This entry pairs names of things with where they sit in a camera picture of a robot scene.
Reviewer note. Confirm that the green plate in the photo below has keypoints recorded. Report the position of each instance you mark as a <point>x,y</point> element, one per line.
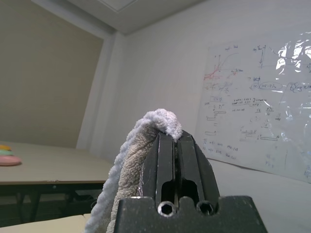
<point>6,153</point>

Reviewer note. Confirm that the whiteboard sheet with writing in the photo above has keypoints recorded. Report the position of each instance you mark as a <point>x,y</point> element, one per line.
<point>243,109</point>

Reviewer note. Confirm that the beige table with black legs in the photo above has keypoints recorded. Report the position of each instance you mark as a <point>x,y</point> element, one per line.
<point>53,165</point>

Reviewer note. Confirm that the pink plate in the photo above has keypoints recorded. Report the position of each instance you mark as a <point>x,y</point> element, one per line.
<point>9,160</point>

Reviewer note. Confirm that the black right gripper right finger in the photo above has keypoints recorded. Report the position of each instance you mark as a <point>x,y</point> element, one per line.
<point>189,165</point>

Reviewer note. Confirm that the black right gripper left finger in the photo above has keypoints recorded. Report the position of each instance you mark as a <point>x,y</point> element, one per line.
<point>165,165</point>

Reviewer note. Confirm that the beige towel with white trim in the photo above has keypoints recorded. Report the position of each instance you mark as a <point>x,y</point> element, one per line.
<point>136,155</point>

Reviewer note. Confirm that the yellow plate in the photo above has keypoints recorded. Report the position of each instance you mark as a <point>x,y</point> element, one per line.
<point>4,147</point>

